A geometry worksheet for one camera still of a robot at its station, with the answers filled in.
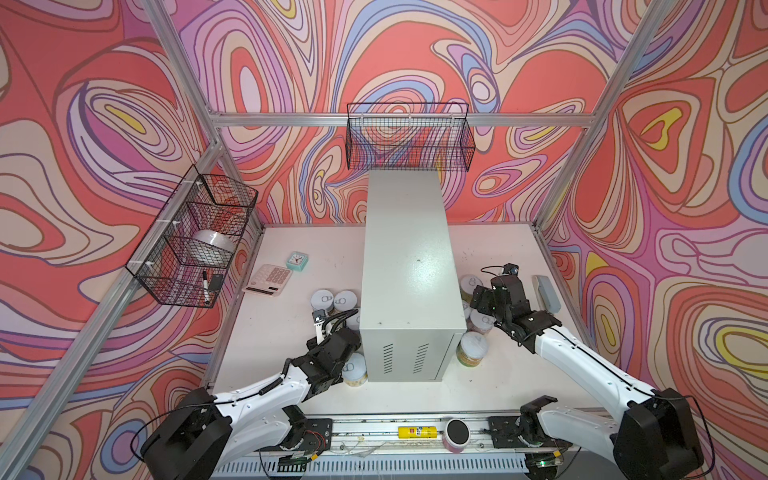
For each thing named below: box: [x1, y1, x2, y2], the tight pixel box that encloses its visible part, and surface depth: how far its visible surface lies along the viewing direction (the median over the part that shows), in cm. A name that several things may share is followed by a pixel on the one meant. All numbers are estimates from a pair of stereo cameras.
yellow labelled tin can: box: [310, 289, 334, 313], surface depth 93 cm
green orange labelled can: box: [455, 331, 488, 368], surface depth 82 cm
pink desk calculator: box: [242, 264, 293, 297], surface depth 103 cm
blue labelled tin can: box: [342, 352, 369, 387], surface depth 80 cm
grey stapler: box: [532, 275, 561, 313], surface depth 98 cm
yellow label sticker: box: [398, 426, 439, 440], surface depth 74 cm
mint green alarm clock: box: [285, 252, 309, 272], surface depth 108 cm
